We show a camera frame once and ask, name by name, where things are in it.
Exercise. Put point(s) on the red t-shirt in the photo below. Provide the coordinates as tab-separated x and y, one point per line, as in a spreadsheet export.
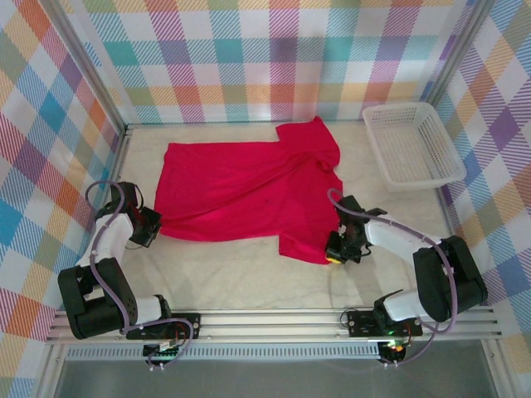
249	190

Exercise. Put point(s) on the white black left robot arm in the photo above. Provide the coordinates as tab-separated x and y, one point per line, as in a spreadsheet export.
99	298

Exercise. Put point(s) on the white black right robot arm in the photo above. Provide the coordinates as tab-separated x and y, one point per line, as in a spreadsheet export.
439	269

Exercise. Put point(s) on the white plastic mesh basket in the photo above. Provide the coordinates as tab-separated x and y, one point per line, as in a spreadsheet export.
415	145

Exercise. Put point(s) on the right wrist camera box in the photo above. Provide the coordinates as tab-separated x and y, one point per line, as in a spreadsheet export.
342	231

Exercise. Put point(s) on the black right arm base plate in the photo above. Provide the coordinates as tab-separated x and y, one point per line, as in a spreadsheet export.
361	323

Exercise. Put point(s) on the aluminium table side rail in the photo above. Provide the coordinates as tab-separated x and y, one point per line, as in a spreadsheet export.
450	207
112	166

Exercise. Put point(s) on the long aluminium mounting rail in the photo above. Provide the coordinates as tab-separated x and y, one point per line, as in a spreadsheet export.
269	325

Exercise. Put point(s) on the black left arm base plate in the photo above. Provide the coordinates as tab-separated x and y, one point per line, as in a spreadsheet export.
186	325

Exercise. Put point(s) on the aluminium table end rail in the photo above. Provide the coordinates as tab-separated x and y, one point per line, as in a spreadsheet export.
207	123

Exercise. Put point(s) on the aluminium corner post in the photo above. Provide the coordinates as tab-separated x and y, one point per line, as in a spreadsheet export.
83	62
460	54

